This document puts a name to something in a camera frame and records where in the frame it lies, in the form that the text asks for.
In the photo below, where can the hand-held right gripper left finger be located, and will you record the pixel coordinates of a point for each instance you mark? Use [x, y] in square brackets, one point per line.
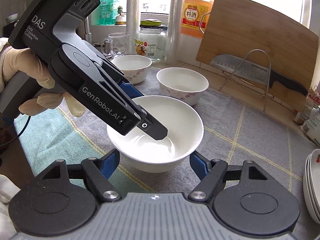
[110, 162]

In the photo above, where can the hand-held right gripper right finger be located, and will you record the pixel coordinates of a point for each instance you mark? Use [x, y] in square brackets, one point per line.
[200, 163]

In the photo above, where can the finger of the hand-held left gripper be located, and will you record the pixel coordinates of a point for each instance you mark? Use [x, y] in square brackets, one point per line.
[131, 90]
[155, 131]

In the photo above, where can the white bowl pink flowers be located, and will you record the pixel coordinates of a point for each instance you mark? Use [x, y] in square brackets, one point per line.
[180, 120]
[135, 75]
[182, 95]

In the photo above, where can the person's left hand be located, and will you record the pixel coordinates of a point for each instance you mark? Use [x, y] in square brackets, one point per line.
[22, 62]

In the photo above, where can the glass mug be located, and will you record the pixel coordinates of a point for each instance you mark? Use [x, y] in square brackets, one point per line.
[117, 45]

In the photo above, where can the glass jar with label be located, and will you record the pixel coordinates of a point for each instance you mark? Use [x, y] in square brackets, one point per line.
[152, 47]

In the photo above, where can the grey checked towel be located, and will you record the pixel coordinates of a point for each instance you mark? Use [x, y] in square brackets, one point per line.
[237, 130]

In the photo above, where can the green detergent bottle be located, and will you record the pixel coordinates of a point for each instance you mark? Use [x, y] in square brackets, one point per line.
[107, 7]

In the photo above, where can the clear plastic bag roll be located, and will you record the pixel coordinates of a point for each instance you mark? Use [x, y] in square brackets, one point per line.
[132, 25]

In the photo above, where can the small potted plant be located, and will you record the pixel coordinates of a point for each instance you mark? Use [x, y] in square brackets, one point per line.
[120, 20]

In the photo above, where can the stack of clear plastic cups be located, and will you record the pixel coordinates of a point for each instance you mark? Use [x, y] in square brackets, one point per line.
[173, 30]

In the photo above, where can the orange cooking wine jug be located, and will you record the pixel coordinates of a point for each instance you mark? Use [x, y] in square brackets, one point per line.
[192, 17]

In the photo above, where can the red and white seasoning bag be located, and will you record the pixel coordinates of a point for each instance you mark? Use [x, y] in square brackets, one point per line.
[306, 105]

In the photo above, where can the bamboo cutting board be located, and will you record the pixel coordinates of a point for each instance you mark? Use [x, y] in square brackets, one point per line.
[250, 30]

